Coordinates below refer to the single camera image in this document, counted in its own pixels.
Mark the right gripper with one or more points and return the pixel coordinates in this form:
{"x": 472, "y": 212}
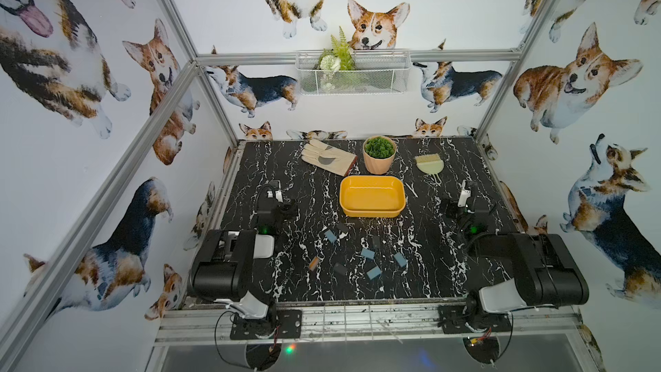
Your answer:
{"x": 453, "y": 207}

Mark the blue eraser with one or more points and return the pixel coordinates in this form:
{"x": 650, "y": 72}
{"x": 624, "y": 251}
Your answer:
{"x": 401, "y": 260}
{"x": 368, "y": 254}
{"x": 373, "y": 273}
{"x": 330, "y": 236}

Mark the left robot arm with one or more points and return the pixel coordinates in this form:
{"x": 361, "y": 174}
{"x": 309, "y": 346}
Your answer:
{"x": 222, "y": 272}

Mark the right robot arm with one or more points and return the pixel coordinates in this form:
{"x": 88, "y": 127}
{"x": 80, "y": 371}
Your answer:
{"x": 543, "y": 273}

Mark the orange white eraser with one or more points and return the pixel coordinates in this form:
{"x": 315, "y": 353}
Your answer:
{"x": 314, "y": 264}

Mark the yellow storage box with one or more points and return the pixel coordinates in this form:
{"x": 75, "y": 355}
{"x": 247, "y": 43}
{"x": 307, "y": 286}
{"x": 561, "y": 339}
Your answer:
{"x": 372, "y": 196}

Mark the beige work glove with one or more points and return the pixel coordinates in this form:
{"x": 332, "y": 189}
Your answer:
{"x": 328, "y": 158}

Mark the pink pot green plant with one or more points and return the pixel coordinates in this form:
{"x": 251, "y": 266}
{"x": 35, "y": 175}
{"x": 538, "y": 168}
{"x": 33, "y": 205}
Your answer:
{"x": 379, "y": 153}

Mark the artificial fern and flower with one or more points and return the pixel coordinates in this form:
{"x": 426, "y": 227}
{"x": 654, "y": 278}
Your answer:
{"x": 336, "y": 66}

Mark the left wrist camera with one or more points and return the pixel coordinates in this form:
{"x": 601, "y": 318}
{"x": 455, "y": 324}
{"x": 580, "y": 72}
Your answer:
{"x": 274, "y": 190}

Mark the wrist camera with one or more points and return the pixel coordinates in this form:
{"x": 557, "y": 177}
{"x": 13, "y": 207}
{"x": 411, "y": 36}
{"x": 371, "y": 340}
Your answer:
{"x": 274, "y": 190}
{"x": 466, "y": 193}

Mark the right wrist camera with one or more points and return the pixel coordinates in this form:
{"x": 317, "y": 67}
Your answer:
{"x": 466, "y": 193}

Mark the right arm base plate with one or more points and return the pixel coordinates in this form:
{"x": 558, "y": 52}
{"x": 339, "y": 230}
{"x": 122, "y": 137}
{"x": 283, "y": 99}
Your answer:
{"x": 461, "y": 320}

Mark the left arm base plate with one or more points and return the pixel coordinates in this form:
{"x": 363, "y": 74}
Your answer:
{"x": 282, "y": 324}

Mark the aluminium front rail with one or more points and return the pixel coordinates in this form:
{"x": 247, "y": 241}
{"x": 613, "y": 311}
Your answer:
{"x": 317, "y": 325}

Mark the white wire wall basket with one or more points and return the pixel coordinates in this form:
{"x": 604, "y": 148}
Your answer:
{"x": 362, "y": 72}

